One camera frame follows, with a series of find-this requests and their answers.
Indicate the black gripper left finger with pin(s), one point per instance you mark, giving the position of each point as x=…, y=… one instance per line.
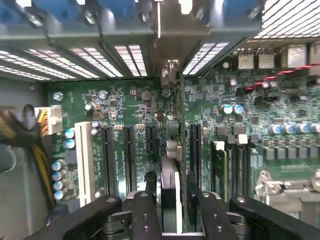
x=146, y=215

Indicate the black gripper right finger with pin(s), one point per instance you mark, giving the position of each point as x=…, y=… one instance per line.
x=212, y=215

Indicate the grey metal PC case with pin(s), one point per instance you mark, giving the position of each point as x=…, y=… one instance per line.
x=22, y=195

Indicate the silver USB port block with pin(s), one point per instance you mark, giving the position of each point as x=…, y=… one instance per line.
x=246, y=59
x=266, y=59

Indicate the blue top capacitor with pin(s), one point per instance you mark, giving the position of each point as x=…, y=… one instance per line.
x=227, y=109
x=238, y=109

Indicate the silver motherboard screw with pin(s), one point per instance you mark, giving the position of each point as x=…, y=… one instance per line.
x=58, y=96
x=103, y=94

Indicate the metal CPU socket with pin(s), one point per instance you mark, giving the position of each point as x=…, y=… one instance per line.
x=285, y=186

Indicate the green motherboard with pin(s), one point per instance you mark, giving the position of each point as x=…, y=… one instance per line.
x=120, y=110

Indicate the blue black expansion slot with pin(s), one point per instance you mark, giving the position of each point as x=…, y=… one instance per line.
x=195, y=147

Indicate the white power connector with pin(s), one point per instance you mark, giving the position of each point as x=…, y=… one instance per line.
x=53, y=120

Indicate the long black expansion slot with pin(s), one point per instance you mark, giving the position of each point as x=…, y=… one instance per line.
x=108, y=160
x=130, y=160

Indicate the short black expansion slot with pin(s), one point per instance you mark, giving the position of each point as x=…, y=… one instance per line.
x=150, y=140

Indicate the white PCI expansion slot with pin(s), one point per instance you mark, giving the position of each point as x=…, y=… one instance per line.
x=83, y=162

